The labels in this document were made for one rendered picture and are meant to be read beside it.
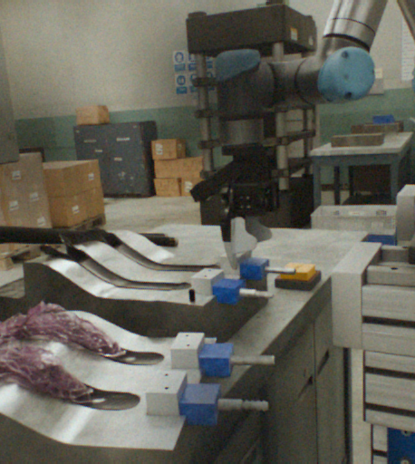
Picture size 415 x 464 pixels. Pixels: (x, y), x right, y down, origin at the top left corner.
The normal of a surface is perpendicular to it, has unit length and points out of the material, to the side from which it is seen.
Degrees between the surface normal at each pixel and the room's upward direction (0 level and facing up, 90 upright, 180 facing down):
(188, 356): 90
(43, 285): 90
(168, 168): 87
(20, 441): 90
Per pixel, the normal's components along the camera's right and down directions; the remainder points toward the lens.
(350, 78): 0.37, 0.18
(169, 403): -0.18, 0.23
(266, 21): -0.40, 0.23
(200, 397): -0.07, -0.97
